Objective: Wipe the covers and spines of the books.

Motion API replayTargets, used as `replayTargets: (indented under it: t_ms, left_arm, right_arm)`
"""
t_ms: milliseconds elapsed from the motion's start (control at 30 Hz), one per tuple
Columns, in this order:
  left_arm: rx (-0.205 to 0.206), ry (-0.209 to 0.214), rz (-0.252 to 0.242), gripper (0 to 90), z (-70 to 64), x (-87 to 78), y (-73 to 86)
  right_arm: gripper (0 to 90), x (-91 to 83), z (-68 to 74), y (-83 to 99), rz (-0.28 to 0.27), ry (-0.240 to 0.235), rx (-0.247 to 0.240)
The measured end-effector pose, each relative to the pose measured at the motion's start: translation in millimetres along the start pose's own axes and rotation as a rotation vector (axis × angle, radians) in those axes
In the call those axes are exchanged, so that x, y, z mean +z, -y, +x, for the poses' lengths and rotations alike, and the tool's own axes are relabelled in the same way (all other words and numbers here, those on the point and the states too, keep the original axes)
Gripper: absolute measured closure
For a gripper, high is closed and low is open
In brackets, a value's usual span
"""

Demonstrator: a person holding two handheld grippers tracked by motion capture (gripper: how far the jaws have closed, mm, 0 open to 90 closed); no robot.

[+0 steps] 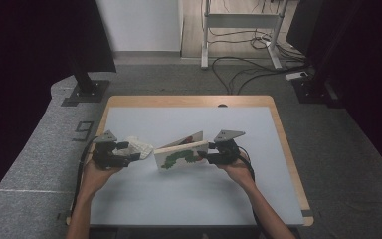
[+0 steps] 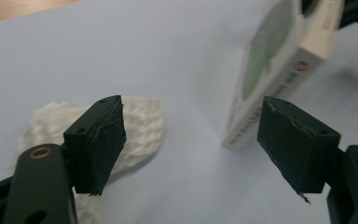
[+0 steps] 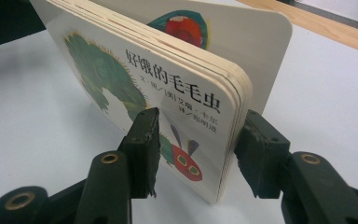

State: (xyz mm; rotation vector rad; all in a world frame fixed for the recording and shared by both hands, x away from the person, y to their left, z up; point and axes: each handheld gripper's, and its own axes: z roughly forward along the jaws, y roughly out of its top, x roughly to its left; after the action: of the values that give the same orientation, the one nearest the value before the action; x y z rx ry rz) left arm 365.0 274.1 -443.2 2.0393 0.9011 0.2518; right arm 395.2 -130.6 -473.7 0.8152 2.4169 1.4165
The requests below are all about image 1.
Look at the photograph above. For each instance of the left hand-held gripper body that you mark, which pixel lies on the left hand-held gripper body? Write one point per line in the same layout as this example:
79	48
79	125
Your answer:
104	157

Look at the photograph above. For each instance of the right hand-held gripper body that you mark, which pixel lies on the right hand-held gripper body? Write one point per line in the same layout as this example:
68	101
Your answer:
227	154

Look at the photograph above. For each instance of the white knitted cloth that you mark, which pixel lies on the white knitted cloth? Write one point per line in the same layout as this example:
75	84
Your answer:
141	149

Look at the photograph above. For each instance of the caterpillar picture book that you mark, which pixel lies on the caterpillar picture book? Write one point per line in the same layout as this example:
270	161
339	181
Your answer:
179	157

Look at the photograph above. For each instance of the person's right hand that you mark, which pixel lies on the person's right hand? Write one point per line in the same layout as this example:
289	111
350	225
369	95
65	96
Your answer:
242	172

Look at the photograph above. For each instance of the person's left hand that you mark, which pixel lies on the person's left hand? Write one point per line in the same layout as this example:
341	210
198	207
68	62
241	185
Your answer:
93	179

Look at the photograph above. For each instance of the light grey table mat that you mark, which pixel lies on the light grey table mat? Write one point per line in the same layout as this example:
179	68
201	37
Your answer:
195	199

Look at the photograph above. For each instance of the wooden table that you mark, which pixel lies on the wooden table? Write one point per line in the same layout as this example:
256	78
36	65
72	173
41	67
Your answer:
185	100

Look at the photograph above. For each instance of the black tape strip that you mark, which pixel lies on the black tape strip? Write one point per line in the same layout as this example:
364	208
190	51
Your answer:
307	213

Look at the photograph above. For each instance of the white power strip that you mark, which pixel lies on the white power strip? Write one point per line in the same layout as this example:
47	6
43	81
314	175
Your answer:
295	75

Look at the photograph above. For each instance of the black curtain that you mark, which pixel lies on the black curtain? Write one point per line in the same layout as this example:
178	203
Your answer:
371	66
30	49

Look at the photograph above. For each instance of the black stand with base plate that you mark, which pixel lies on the black stand with base plate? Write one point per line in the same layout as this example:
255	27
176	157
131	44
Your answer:
86	88
315	89

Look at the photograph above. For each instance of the white metal desk frame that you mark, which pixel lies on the white metal desk frame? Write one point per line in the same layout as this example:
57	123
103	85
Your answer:
242	20

